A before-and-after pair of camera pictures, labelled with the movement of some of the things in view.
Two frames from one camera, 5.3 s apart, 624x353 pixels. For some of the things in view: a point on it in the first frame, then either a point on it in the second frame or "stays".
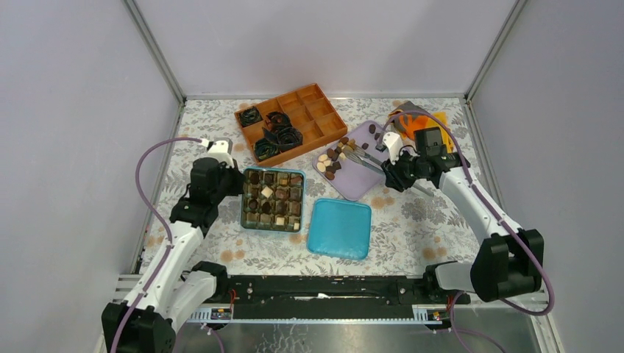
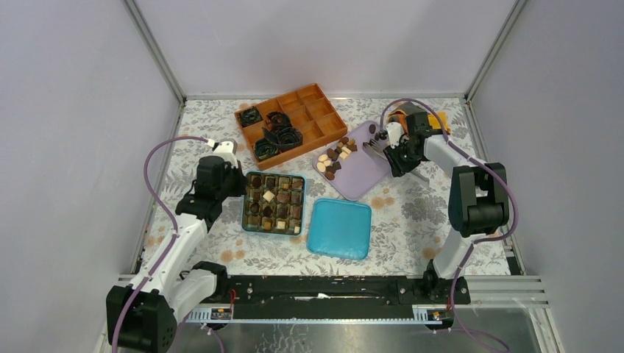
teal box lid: (340, 229) stays
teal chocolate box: (274, 200) stays
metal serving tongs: (360, 157) to (374, 147)
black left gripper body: (231, 184) stays
